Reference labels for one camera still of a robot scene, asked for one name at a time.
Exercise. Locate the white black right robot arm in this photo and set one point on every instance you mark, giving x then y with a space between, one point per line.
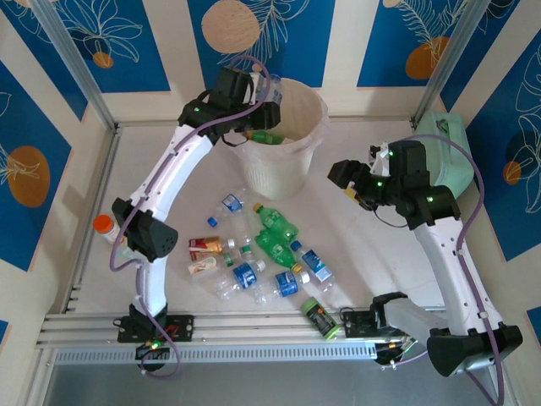
444 262

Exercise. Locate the green black cylindrical canister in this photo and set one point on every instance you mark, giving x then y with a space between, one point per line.
319 317

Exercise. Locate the red label tea bottle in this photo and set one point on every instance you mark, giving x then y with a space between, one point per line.
205 247

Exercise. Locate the light blue white label bottle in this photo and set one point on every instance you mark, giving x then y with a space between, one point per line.
315 260

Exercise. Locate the grey metal panel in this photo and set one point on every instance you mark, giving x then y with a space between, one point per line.
274 387

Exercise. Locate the mint green zip case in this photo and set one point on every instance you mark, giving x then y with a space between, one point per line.
452 144

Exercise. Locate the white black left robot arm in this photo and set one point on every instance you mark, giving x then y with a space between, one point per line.
169 177

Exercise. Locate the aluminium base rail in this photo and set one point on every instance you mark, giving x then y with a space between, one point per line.
253 327

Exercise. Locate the orange white label bottle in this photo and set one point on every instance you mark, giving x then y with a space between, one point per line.
122 253

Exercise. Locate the blue label white cap bottle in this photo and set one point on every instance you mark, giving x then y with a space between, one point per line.
286 284
244 275

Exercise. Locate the crane picture label bottle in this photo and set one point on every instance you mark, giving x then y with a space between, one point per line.
203 266

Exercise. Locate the white plastic bin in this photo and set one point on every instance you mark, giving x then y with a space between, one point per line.
274 177

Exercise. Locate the aluminium side rail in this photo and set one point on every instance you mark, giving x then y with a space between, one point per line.
98 190

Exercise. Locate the aluminium frame post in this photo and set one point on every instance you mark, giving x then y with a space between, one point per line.
76 63
444 63

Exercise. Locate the orange cap drink bottle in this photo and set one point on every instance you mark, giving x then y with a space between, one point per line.
107 230

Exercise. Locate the clear bottle green neck label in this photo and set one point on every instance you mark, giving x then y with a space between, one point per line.
241 230

